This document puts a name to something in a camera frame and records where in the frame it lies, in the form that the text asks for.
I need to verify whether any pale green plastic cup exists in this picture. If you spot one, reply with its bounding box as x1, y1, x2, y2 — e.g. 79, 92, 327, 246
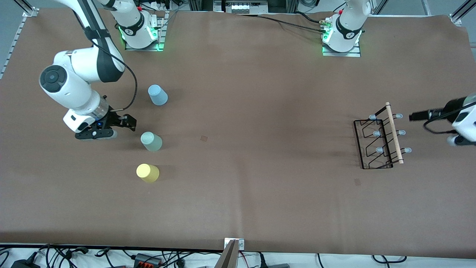
141, 132, 163, 152

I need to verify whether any black wire cup holder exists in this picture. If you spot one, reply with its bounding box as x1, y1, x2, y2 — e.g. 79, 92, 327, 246
353, 102, 412, 170

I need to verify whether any light blue plastic cup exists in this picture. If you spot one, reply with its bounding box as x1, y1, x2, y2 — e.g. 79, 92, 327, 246
148, 84, 168, 106

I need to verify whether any yellow plastic cup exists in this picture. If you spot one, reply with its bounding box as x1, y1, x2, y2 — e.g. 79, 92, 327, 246
136, 164, 160, 183

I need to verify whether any white power strip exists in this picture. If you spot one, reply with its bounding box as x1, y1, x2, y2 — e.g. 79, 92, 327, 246
143, 0, 186, 12

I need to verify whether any brown table cover sheet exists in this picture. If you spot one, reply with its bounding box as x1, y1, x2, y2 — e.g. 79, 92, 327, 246
0, 8, 476, 259

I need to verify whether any red black connector block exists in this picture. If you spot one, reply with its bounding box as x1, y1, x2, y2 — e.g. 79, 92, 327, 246
133, 253, 161, 267

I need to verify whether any black power adapter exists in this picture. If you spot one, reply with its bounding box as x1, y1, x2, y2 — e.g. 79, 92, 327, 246
11, 259, 41, 268

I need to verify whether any grey connector box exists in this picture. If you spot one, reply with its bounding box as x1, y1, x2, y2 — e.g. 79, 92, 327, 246
222, 0, 269, 15

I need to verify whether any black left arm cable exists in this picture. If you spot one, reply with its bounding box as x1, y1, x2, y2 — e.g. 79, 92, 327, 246
423, 105, 476, 135

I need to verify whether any aluminium frame profile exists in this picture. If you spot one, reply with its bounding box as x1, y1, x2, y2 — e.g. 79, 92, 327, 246
448, 0, 476, 26
15, 0, 39, 18

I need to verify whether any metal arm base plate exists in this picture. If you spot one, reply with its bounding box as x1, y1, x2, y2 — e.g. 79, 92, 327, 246
124, 11, 167, 52
322, 39, 362, 58

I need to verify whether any perforated aluminium rail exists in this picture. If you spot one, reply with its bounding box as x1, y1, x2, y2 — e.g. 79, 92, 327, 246
0, 15, 30, 79

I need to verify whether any looped black cable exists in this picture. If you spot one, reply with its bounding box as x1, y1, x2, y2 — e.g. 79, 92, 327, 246
37, 244, 90, 268

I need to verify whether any curved black cable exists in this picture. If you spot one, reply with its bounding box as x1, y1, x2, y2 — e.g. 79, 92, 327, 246
372, 255, 408, 264

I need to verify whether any thick black braided cable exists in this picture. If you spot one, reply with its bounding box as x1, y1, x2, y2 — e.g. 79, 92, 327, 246
294, 11, 325, 25

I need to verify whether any thin black cable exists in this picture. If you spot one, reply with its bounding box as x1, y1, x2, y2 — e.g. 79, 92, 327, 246
257, 14, 327, 35

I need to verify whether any silver metal bracket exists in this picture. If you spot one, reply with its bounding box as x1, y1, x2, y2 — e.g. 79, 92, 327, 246
224, 238, 245, 251

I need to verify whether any brown angled post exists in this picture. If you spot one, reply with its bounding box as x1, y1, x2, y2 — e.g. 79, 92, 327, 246
214, 240, 239, 268

